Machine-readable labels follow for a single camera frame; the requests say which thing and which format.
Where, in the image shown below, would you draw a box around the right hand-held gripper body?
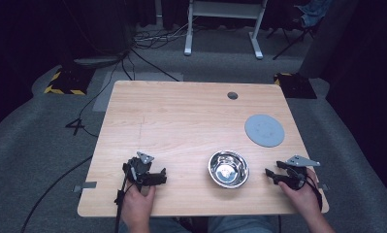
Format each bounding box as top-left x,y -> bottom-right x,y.
281,153 -> 321,190

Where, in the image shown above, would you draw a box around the blue cloth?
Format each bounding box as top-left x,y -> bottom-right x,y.
298,0 -> 334,29

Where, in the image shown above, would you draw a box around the person's left hand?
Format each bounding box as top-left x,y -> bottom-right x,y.
120,182 -> 157,226

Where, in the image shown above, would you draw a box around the person's right hand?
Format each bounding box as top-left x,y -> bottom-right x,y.
277,167 -> 322,221

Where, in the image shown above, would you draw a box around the white metal desk frame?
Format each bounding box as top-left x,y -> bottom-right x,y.
183,0 -> 269,60

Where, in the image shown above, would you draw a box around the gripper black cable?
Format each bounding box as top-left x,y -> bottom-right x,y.
302,173 -> 324,212
113,161 -> 132,233

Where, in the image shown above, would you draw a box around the person's legs in jeans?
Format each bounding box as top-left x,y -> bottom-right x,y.
117,215 -> 280,233

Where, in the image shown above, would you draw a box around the black yellow striped base plate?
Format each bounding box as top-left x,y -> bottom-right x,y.
273,72 -> 318,100
43,65 -> 96,96

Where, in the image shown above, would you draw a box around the thin black floor cable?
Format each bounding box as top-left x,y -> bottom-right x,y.
78,48 -> 132,139

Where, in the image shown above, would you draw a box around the gray round flat disc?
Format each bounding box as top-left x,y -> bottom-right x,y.
243,114 -> 286,149

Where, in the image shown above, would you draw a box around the dark round stand base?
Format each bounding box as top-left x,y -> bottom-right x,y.
72,48 -> 131,68

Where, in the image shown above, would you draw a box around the long black floor cable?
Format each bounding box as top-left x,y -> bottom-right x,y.
20,154 -> 94,233

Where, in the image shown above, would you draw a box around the bundle of floor cables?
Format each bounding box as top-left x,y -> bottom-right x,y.
132,16 -> 199,50

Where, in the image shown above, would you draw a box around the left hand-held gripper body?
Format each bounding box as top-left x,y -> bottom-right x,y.
121,150 -> 155,188

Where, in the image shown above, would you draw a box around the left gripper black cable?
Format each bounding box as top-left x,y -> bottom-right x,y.
113,161 -> 132,233

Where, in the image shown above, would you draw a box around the black folding chair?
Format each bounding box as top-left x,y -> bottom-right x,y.
266,0 -> 325,61

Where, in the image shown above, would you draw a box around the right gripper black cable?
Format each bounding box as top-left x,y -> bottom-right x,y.
302,173 -> 324,212

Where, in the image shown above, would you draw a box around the shiny steel bowl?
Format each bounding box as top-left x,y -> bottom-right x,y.
208,149 -> 250,189

